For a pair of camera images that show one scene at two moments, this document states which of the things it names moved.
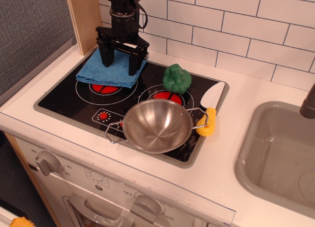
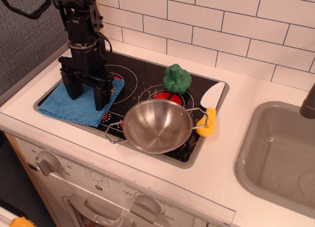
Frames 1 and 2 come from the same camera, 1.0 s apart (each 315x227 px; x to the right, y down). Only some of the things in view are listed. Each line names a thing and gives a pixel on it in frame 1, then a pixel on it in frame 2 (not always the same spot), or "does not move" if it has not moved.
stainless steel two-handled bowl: x=158 y=125 does not move
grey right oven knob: x=146 y=209 does not move
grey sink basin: x=275 y=158 does not move
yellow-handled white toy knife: x=208 y=103 does not move
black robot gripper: x=123 y=36 → x=87 y=64
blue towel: x=116 y=74 → x=58 y=103
